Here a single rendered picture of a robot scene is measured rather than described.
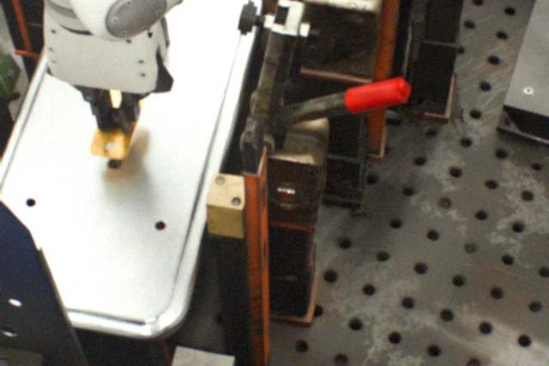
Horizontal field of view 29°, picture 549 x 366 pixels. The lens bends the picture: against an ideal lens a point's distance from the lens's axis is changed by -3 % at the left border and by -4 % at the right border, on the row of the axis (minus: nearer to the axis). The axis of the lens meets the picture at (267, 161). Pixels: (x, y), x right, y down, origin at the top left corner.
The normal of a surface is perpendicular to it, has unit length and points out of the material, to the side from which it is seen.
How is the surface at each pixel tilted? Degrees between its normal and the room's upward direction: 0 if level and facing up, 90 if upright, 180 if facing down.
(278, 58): 90
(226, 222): 90
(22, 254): 90
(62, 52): 90
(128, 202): 0
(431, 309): 0
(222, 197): 0
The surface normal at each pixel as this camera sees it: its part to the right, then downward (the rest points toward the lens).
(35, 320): -0.19, 0.82
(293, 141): -0.01, -0.55
